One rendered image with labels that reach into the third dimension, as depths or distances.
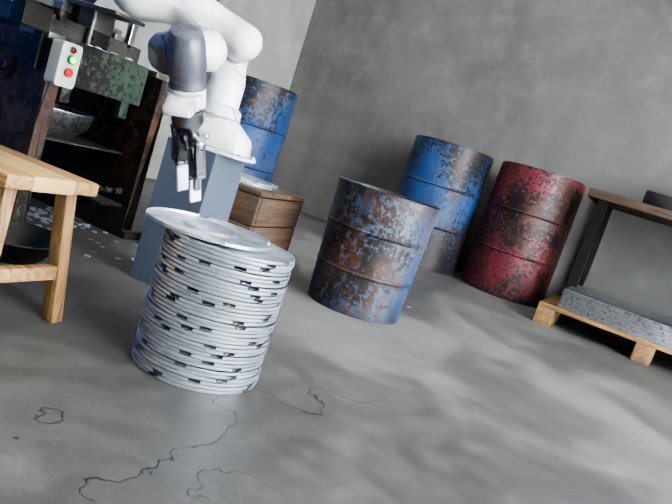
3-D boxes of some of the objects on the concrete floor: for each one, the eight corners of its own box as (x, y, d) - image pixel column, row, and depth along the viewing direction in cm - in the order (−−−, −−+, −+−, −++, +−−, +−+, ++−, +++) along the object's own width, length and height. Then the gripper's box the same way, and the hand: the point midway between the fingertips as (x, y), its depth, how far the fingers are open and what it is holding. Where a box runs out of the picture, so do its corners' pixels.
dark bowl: (83, 271, 190) (89, 249, 189) (-11, 273, 163) (-4, 247, 162) (18, 238, 202) (23, 217, 201) (-79, 235, 175) (-74, 210, 174)
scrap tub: (415, 321, 270) (453, 212, 263) (378, 331, 232) (421, 205, 225) (331, 285, 287) (364, 182, 280) (283, 289, 249) (320, 171, 243)
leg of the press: (143, 240, 256) (206, 16, 244) (122, 239, 246) (186, 5, 233) (-2, 174, 294) (46, -23, 282) (-26, 171, 284) (23, -34, 271)
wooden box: (280, 277, 268) (305, 198, 263) (234, 283, 232) (262, 192, 228) (202, 245, 281) (224, 169, 276) (147, 247, 246) (171, 159, 241)
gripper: (222, 119, 147) (220, 208, 160) (182, 92, 159) (184, 177, 171) (192, 124, 143) (193, 215, 156) (154, 96, 155) (158, 183, 167)
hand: (188, 185), depth 162 cm, fingers open, 6 cm apart
